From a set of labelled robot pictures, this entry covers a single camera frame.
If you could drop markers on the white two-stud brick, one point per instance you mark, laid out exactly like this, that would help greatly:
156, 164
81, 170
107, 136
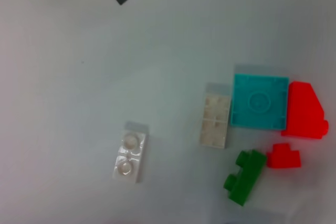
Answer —
130, 153
215, 119

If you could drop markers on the teal square brick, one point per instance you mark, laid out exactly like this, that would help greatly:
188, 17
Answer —
258, 102

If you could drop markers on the red-orange sloped brick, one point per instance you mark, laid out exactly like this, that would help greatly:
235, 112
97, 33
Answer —
304, 111

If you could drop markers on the green two-stud brick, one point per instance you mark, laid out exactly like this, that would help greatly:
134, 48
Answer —
244, 176

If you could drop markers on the small red studded brick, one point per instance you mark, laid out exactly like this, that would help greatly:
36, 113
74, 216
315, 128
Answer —
283, 157

